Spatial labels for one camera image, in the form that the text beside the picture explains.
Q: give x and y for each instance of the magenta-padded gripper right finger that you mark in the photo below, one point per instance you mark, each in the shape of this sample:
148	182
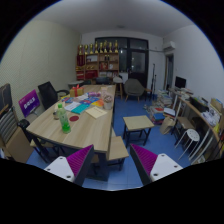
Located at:
163	165

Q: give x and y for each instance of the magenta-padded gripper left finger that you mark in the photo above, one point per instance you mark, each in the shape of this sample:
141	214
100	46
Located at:
60	166

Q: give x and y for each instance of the green drink bottle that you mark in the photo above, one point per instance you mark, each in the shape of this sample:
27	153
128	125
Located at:
64	122

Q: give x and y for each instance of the white round stool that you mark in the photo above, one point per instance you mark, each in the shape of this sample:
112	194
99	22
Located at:
192	134

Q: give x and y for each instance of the brown cardboard box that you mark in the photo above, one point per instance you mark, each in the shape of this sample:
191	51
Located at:
20	146

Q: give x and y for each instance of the wooden bench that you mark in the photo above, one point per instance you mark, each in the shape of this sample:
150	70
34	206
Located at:
117	148

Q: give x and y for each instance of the small wooden side table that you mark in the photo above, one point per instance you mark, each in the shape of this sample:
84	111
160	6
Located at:
137	122

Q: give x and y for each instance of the flat round red coaster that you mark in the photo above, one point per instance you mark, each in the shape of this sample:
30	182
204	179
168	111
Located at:
74	118

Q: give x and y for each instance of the small metal cup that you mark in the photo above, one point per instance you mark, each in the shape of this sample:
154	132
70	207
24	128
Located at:
55	115

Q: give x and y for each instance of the black bag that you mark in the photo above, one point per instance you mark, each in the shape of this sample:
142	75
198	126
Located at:
24	124

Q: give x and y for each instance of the white paper sheets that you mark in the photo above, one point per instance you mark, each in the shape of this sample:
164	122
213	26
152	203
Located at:
71	106

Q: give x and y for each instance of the teal book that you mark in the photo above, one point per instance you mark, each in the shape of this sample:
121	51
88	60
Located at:
80	108

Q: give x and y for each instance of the pile of books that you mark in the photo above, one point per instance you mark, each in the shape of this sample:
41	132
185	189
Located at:
161	103

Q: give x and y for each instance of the tan flat book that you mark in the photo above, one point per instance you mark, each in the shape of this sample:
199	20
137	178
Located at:
96	112

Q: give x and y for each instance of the wooden chair with striped cushion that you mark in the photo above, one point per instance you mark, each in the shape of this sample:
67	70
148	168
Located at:
7	125

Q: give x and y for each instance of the purple sign board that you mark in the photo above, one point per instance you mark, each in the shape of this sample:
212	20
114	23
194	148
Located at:
29	102

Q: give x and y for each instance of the blue printed booklet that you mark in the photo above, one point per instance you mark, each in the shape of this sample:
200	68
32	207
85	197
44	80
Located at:
89	100

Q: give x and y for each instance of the black office chair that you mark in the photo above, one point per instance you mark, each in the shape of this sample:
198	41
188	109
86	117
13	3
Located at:
47	94

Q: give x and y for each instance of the red and yellow booklet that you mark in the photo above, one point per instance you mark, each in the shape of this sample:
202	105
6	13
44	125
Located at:
98	103

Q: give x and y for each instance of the gift box with red ribbon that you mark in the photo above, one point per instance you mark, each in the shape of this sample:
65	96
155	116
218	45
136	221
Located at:
76	91

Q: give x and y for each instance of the pink box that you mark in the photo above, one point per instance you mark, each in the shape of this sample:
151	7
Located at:
94	94

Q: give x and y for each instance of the potted pink flowers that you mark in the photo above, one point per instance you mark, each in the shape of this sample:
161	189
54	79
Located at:
108	102

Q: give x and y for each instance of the grey armchair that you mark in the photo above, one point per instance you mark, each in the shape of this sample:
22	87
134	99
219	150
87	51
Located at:
134	87

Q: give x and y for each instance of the black tripod stand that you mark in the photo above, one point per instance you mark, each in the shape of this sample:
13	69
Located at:
153	81

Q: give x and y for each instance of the black computer monitor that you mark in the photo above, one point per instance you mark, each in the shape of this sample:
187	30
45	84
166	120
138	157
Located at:
180	82

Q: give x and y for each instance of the dark glass door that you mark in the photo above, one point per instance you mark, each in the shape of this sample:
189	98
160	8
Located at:
137	61

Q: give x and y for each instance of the wooden shelf unit with trophies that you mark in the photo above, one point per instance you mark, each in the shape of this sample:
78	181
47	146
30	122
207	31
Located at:
98	63

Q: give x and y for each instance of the white air conditioner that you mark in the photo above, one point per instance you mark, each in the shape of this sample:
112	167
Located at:
169	45

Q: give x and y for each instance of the cluttered wooden wall desk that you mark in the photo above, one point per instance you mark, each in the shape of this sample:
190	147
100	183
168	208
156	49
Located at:
200	111

